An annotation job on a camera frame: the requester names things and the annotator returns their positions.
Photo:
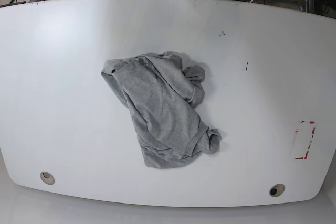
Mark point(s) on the grey t-shirt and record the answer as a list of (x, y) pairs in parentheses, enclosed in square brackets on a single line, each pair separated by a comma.
[(161, 96)]

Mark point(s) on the red tape rectangle marking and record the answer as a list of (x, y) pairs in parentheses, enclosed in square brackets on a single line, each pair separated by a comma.
[(304, 134)]

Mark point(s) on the right table cable grommet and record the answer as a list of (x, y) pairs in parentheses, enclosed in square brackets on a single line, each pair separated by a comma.
[(277, 190)]

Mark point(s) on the table cable grommet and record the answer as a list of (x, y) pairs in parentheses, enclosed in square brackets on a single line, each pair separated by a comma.
[(47, 178), (277, 190)]

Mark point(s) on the left table cable grommet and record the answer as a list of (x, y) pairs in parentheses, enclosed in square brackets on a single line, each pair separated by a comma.
[(47, 178)]

